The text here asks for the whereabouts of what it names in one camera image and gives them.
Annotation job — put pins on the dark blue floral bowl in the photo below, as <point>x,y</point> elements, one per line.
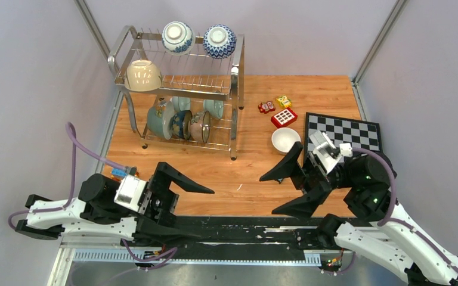
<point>181,124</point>

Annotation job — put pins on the black white checkerboard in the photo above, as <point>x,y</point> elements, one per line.
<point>358,133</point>

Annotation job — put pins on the blue white patterned bowl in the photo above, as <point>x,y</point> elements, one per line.
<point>219,41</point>

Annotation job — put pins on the small celadon cup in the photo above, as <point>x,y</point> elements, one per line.
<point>214,107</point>
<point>181,103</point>

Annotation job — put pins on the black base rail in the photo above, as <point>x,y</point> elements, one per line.
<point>223,240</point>

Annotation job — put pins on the red owl toy block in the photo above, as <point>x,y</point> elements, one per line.
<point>266,107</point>

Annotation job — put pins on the blue orange toy car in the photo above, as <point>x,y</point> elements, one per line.
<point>118,174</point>

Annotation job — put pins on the small celadon cup left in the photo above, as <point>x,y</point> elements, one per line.
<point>181,103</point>

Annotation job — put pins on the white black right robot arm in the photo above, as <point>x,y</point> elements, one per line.
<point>410,254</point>

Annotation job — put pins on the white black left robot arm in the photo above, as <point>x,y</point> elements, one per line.
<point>92,213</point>

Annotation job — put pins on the white blue floral bowl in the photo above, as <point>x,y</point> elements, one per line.
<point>178,38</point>

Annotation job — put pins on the steel two-tier dish rack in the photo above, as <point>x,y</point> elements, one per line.
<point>194,75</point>

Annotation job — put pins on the yellow owl toy block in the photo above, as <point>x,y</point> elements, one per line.
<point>284,101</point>

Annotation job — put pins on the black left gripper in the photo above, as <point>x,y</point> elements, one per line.
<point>159,203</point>

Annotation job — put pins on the small celadon cup right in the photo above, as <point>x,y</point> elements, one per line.
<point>214,107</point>

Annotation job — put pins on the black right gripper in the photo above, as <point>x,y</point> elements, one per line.
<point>313,173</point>

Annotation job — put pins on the pink brown bowl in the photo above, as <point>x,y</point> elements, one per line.
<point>200,125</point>

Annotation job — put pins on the cream bowl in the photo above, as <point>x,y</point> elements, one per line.
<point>283,139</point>
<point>143,76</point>

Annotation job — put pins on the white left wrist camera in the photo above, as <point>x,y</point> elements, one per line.
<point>129,193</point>

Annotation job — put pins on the red calculator toy block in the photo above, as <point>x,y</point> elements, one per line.
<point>284,118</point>

